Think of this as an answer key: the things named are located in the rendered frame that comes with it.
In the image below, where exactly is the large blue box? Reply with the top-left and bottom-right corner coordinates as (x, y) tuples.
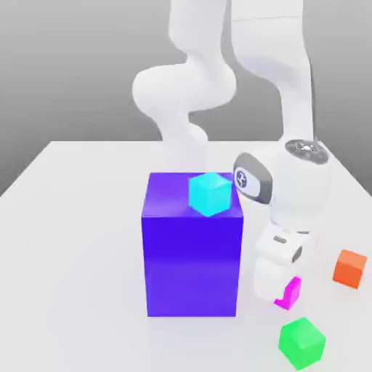
(141, 171), (244, 318)

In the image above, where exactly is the small green cube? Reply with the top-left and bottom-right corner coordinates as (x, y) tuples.
(278, 317), (327, 371)

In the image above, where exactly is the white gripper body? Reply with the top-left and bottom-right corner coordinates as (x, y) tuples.
(253, 256), (291, 303)

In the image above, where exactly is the small orange cube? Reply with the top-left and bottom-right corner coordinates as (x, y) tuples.
(332, 248), (368, 290)

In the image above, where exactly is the small cyan cube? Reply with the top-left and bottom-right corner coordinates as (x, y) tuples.
(187, 172), (233, 218)

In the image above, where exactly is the small magenta cube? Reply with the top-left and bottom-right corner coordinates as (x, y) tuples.
(273, 276), (302, 311)

